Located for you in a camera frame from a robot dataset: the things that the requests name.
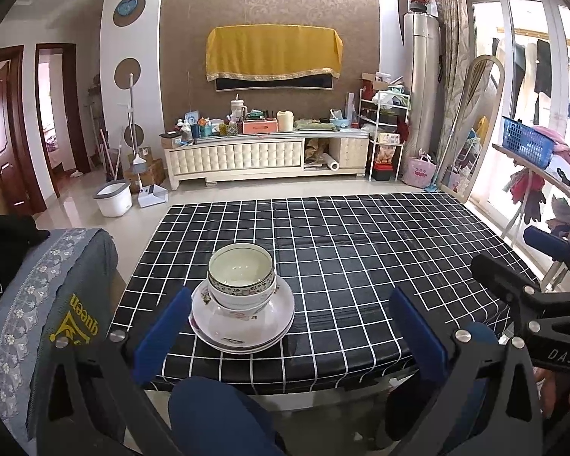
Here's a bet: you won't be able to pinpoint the grey crown print chair cover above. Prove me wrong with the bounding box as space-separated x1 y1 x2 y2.
0 228 119 456

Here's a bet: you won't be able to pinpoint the wooden board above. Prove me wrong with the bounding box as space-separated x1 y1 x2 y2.
491 144 570 200

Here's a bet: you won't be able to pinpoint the white pink speckled plate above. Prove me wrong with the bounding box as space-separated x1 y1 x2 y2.
190 318 293 351

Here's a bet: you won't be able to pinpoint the cardboard boxes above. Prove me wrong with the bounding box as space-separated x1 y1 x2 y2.
126 147 166 193

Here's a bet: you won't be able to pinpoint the patterned curtain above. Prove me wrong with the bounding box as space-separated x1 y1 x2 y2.
431 0 476 186

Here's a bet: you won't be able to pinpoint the blue round wall clock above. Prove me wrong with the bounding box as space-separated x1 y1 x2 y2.
112 0 146 27

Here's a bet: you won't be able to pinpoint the white wire rack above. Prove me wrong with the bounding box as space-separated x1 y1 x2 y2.
358 86 412 182

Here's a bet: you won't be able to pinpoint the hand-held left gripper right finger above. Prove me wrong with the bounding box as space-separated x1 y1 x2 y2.
377 286 545 456

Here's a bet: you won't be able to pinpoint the round brown wall disc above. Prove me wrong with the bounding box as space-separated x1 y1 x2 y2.
114 58 142 89
123 122 146 146

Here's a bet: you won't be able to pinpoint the person's left leg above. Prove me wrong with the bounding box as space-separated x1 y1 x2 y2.
168 375 286 456

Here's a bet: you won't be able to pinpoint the pink folded cloth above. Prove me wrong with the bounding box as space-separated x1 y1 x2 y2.
532 126 570 167

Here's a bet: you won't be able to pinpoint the dark patterned bowl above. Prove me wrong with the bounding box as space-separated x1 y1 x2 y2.
207 243 276 295

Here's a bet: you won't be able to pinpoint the person's right hand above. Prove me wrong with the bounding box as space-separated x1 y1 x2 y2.
534 366 570 421

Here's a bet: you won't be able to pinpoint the oval standing mirror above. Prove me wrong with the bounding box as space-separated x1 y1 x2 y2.
439 55 505 205

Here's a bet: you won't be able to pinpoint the red handled broom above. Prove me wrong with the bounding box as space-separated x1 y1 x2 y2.
89 104 122 181

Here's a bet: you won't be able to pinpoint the green cloth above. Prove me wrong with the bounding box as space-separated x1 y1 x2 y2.
294 119 339 133

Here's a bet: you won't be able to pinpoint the white dustpan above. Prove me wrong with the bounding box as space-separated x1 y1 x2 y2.
138 171 169 208

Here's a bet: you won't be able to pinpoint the cream white bowl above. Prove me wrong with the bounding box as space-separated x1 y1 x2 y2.
209 279 277 306

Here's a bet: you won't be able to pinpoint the pink box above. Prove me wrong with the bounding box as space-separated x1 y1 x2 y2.
242 118 280 135

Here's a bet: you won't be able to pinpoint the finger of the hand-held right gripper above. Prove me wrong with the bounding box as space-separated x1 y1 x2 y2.
470 252 548 317
524 226 570 267

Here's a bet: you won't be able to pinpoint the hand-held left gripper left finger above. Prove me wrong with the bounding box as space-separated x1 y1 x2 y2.
38 286 193 456

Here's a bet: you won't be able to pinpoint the dark wooden door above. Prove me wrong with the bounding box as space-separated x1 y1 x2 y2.
0 46 46 214

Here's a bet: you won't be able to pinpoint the black white checked tablecloth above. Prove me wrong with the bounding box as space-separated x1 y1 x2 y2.
113 192 542 396

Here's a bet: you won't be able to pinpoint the white cartoon print plate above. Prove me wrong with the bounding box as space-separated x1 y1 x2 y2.
188 278 296 348

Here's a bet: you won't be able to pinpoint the cylindrical standing air conditioner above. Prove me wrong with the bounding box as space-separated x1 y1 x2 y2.
404 12 442 162

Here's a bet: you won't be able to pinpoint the pink bag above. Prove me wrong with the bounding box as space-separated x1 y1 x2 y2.
401 154 438 188

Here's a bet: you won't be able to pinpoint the cream tufted tv cabinet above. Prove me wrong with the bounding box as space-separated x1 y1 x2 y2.
164 131 374 191

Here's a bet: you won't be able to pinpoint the white mop bucket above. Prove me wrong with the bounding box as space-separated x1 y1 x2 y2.
93 179 135 218

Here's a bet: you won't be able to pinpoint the blue plastic basket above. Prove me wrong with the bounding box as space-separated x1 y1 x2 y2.
502 115 556 169

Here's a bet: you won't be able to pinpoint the yellow television cover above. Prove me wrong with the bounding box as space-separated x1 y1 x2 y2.
206 24 344 82

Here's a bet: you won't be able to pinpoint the open cardboard box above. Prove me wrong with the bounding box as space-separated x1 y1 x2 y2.
361 72 390 91

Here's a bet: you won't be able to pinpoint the black hanging garment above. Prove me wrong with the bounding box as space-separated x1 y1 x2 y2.
534 39 553 98

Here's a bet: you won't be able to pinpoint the red hanging garment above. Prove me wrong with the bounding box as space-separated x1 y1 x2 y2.
506 168 547 222

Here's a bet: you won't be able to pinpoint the dark wooden door frame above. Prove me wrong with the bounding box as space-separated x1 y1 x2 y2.
34 44 90 199

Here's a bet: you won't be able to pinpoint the white bowl with red mark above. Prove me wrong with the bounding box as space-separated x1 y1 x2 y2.
213 292 272 318

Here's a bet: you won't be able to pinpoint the glass balcony door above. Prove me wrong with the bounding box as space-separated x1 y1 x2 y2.
465 0 570 229

